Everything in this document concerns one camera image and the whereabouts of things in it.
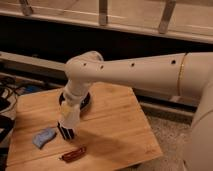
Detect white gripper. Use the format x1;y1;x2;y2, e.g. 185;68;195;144
61;80;91;118

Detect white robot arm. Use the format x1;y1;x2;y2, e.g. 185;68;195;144
59;51;213;171

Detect black white striped eraser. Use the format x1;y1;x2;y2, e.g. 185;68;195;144
57;124;75;140

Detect black round bowl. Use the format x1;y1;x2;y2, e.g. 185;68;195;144
59;93;91;111

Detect blue cloth piece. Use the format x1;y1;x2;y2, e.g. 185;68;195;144
32;128;56;149

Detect red brown pocket knife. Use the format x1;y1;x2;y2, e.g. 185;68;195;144
60;146;87;163

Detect wooden table board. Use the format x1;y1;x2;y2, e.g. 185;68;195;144
6;83;162;171

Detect black cables and devices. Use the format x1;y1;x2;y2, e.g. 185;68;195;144
0;76;26;144

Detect metal railing post left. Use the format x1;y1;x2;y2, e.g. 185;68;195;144
19;0;33;16

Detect metal railing post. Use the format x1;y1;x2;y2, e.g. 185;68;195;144
99;0;108;26
158;0;176;34
19;0;33;16

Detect metal railing post middle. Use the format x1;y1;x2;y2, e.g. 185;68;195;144
99;0;108;26

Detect metal railing post right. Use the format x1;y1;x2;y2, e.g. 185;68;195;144
158;0;176;34

